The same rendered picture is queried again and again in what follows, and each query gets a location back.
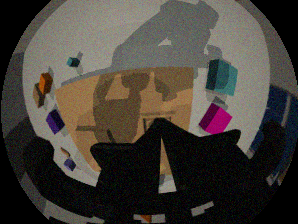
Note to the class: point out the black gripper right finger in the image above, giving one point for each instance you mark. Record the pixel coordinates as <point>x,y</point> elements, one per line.
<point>185,149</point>

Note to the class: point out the magenta block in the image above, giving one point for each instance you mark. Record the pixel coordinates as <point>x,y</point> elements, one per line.
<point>215,119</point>

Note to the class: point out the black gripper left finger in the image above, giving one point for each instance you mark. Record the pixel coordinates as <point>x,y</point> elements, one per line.
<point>144,154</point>

